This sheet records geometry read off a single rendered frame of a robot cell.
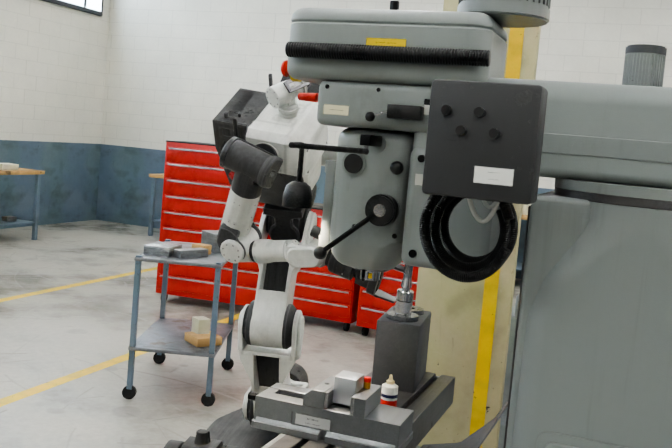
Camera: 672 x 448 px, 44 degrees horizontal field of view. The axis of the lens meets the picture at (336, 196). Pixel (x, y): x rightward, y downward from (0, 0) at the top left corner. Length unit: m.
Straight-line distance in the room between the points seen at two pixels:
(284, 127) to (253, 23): 9.86
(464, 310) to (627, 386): 2.05
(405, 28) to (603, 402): 0.85
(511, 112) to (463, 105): 0.09
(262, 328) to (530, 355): 1.12
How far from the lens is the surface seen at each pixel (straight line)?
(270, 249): 2.45
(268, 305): 2.62
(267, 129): 2.44
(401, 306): 2.31
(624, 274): 1.66
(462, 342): 3.72
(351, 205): 1.85
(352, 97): 1.83
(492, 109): 1.49
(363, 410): 1.86
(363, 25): 1.83
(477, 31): 1.77
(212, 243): 5.20
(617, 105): 1.73
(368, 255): 1.86
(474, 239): 1.76
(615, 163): 1.73
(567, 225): 1.68
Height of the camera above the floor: 1.60
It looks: 4 degrees down
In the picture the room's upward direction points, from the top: 5 degrees clockwise
